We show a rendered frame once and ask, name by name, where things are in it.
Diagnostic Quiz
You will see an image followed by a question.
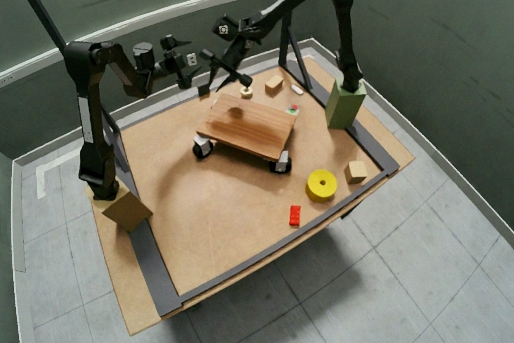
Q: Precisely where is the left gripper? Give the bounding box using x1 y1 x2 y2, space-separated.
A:
199 44 253 92

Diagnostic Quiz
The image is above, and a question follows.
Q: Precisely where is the yellow cylinder with center hole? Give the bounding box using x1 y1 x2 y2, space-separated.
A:
305 170 337 203

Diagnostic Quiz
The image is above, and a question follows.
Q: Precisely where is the red toy brick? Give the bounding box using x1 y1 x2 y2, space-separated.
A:
289 205 300 226

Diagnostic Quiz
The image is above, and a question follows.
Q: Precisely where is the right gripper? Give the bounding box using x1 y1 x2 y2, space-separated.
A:
155 34 202 90

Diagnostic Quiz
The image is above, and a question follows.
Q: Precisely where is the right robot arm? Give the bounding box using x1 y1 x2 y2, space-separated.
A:
63 41 186 201

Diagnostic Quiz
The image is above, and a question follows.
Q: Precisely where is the cream roll of tape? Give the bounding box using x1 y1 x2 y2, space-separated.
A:
241 87 252 98

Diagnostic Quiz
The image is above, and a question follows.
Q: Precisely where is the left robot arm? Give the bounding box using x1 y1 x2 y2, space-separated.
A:
211 0 364 94

